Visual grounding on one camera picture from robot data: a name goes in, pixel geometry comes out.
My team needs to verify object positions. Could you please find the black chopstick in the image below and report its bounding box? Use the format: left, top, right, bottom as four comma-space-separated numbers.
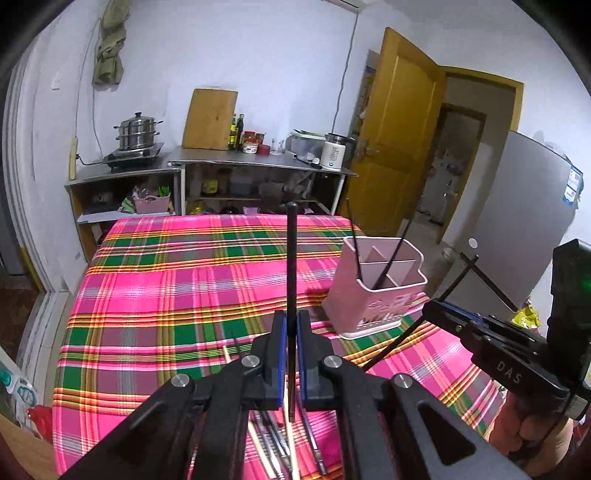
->
346, 197, 363, 283
259, 411, 291, 479
362, 254, 481, 373
297, 403, 328, 476
373, 217, 414, 290
287, 202, 297, 423

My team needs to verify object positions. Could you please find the metal kitchen counter table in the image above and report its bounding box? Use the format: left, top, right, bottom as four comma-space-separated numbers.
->
165, 146, 358, 215

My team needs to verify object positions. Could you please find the person's right hand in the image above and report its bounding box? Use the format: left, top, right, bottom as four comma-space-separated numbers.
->
485, 393, 574, 478

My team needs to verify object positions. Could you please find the grey refrigerator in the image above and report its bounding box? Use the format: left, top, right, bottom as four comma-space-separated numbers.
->
456, 132, 590, 322

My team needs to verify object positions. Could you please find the pink plastic utensil holder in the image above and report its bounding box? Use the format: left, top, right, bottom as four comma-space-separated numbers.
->
322, 236, 428, 340

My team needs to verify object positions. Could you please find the pink plaid tablecloth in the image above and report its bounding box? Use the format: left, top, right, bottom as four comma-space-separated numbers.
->
51, 214, 506, 480

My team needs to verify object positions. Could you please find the pink storage basket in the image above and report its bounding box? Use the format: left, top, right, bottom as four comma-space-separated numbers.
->
132, 195, 170, 215

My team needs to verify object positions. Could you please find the white electric kettle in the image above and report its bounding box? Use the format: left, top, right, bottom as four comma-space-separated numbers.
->
320, 133, 355, 171

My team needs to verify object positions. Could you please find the clear plastic storage box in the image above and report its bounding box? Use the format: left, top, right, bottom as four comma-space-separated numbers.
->
286, 130, 325, 161

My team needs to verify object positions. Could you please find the clear drinking glass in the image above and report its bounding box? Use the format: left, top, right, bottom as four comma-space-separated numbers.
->
270, 139, 284, 156

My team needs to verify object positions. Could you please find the yellow-label oil bottle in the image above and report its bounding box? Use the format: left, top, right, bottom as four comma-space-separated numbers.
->
228, 114, 238, 150

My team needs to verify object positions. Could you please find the red-lid condiment jar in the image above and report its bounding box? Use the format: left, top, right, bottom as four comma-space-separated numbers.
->
240, 131, 270, 156

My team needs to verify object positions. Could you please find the yellow wooden door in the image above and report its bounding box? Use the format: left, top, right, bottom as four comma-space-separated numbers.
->
346, 28, 446, 236

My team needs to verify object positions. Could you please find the dark oil bottle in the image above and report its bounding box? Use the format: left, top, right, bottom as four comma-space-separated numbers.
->
235, 113, 245, 150

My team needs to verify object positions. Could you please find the low wooden shelf cabinet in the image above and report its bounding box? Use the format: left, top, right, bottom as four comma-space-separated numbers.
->
65, 159, 184, 261

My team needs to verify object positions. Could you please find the wooden cutting board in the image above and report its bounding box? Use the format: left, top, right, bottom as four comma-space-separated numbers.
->
181, 88, 238, 151

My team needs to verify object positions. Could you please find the black induction cooker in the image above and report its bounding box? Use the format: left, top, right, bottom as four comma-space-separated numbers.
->
102, 142, 163, 172

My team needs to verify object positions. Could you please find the stainless steel steamer pot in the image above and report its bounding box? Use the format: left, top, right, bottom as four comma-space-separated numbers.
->
114, 112, 162, 151

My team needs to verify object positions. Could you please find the yellow power strip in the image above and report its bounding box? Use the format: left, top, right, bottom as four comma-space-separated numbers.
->
68, 136, 78, 180

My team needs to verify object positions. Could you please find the green hanging cloth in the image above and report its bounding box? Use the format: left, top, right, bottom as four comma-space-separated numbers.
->
93, 0, 131, 86

